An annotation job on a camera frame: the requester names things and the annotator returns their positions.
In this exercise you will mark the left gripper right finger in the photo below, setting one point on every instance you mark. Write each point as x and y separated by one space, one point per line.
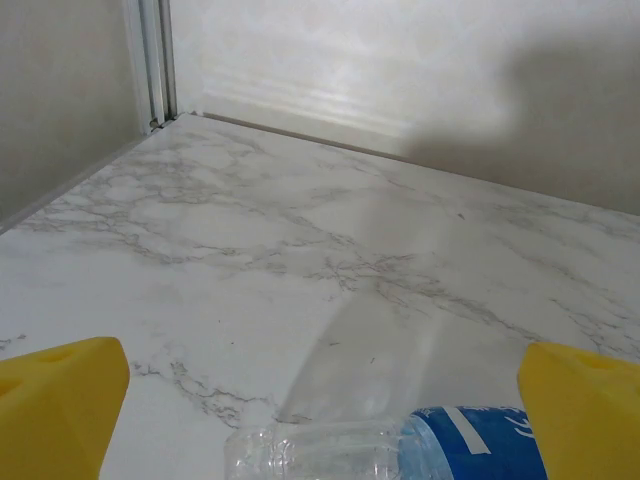
590 425

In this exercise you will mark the aluminium frame post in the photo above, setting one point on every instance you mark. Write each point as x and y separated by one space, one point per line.
150 60

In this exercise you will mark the clear bottle blue label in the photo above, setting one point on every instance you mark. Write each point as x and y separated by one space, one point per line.
450 450

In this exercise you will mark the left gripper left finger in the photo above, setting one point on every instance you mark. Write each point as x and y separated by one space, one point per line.
55 415

